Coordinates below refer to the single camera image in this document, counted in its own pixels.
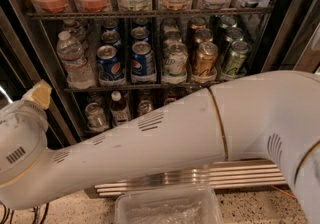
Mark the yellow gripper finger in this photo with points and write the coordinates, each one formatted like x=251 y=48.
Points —
x=40 y=93

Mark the clear water bottle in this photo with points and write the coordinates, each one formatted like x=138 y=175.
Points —
x=70 y=51
x=76 y=30

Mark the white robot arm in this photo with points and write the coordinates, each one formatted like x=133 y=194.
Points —
x=273 y=115

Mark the silver can bottom shelf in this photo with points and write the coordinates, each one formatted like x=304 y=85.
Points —
x=96 y=119

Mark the brown tea bottle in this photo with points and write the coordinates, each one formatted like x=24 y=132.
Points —
x=119 y=109

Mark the orange can bottom shelf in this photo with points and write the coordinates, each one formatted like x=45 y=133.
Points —
x=144 y=107

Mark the steel fridge vent grille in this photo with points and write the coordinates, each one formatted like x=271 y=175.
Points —
x=220 y=175

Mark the front left Pepsi can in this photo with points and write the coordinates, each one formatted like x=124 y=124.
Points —
x=111 y=72

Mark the second row left Pepsi can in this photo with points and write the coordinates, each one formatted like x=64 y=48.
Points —
x=111 y=38

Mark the second row pepsi can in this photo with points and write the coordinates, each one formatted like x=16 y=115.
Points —
x=111 y=38
x=140 y=34

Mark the front right Pepsi can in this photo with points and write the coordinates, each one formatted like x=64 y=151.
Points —
x=143 y=69

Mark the second row right Pepsi can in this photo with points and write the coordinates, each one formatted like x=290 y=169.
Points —
x=140 y=34

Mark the white green soda can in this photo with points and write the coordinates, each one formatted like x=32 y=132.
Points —
x=174 y=63

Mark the gold soda can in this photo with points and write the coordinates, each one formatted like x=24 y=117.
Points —
x=203 y=66

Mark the second row gold can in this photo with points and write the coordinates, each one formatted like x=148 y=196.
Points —
x=202 y=35

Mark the clear plastic bin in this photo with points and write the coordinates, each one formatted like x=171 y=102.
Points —
x=179 y=204

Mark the second row green can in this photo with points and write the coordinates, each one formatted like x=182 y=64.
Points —
x=230 y=35

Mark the middle wire shelf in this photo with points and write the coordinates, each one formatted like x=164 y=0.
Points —
x=142 y=86

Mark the wire shelf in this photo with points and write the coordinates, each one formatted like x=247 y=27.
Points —
x=151 y=13
x=142 y=86

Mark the upper wire shelf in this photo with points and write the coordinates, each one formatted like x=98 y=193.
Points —
x=151 y=13

